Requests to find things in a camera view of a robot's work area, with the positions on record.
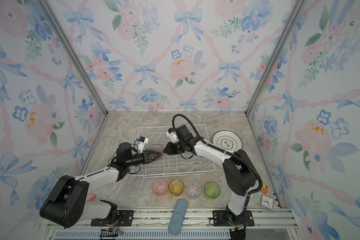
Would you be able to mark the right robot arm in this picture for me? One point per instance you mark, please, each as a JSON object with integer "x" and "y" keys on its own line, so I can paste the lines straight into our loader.
{"x": 241, "y": 175}

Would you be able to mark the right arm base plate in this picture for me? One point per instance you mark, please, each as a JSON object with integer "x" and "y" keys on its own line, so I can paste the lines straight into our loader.
{"x": 225, "y": 218}

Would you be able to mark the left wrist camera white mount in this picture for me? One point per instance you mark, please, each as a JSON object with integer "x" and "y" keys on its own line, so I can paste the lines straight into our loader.
{"x": 140, "y": 143}

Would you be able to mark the clear glass cup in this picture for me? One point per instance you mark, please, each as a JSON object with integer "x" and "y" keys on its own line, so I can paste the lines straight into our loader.
{"x": 193, "y": 190}

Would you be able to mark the ribbed ceramic bowl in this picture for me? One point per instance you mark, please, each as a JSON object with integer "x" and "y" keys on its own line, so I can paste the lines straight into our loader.
{"x": 156, "y": 152}

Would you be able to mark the green translucent cup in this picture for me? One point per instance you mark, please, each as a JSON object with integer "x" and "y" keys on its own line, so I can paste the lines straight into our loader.
{"x": 212, "y": 190}

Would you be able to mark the orange green small toy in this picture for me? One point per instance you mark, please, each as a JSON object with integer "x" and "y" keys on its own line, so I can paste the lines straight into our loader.
{"x": 265, "y": 189}

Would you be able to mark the small white clock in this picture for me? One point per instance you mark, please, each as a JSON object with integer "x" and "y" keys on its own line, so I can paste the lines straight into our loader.
{"x": 267, "y": 203}

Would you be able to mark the pink translucent cup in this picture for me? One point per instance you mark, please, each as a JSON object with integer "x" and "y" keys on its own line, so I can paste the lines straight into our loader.
{"x": 160, "y": 187}

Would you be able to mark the aluminium front rail frame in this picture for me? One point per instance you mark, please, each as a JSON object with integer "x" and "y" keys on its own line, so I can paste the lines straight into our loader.
{"x": 194, "y": 224}

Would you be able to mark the yellow translucent cup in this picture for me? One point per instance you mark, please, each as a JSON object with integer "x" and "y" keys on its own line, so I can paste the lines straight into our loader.
{"x": 176, "y": 187}

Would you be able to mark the aluminium corner post right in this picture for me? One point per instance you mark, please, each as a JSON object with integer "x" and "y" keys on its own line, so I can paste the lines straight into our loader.
{"x": 292, "y": 20}

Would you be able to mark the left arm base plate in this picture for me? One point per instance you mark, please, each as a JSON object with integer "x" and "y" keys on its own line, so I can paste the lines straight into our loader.
{"x": 119, "y": 218}

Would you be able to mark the aluminium corner post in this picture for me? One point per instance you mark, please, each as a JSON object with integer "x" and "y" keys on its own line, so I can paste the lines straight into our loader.
{"x": 292, "y": 20}
{"x": 57, "y": 27}

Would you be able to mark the aluminium corner post left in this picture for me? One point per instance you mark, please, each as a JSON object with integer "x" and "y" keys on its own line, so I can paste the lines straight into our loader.
{"x": 57, "y": 27}

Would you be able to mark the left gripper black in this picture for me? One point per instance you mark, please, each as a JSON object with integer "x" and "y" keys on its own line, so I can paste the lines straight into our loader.
{"x": 147, "y": 156}

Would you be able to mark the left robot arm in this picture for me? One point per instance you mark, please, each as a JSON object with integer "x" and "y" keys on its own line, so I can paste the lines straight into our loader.
{"x": 67, "y": 203}

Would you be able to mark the pink small toy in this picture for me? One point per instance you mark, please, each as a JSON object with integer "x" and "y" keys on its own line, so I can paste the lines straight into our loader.
{"x": 90, "y": 197}

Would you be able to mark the white plate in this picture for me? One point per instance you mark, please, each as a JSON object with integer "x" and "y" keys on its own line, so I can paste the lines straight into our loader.
{"x": 228, "y": 141}

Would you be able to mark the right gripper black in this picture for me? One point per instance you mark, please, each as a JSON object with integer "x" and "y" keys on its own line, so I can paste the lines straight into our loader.
{"x": 169, "y": 147}

